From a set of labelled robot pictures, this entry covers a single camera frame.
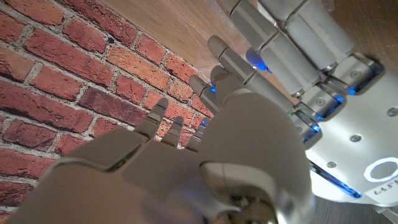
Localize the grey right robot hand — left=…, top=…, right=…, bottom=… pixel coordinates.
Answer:
left=6, top=91, right=315, bottom=224

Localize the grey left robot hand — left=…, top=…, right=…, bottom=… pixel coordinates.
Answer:
left=188, top=0, right=398, bottom=216

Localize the red brick print backdrop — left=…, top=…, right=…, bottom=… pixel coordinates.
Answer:
left=0, top=0, right=215, bottom=218

